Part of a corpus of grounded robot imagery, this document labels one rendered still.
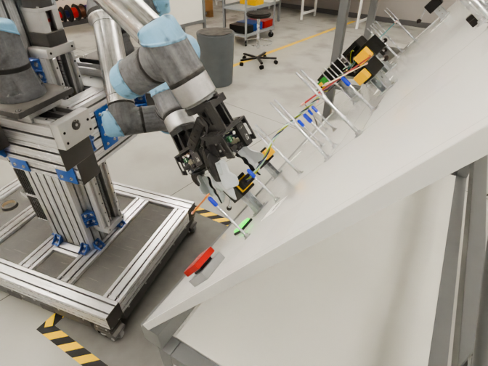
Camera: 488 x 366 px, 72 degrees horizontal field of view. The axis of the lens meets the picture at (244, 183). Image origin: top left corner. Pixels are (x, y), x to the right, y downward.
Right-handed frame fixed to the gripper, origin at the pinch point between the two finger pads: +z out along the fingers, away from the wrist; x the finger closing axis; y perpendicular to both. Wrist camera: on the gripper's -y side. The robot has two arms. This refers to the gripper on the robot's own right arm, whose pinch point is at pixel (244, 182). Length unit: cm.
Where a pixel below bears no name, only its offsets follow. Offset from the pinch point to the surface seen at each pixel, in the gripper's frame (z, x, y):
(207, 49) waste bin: -19, 227, -276
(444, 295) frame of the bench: 57, 23, 21
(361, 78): -7.2, 25.8, 18.6
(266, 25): 2, 455, -384
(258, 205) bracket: 7.3, 0.7, -1.1
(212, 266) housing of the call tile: 3.0, -19.8, 8.3
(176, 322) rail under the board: 21.9, -26.8, -16.4
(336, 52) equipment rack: 2, 93, -30
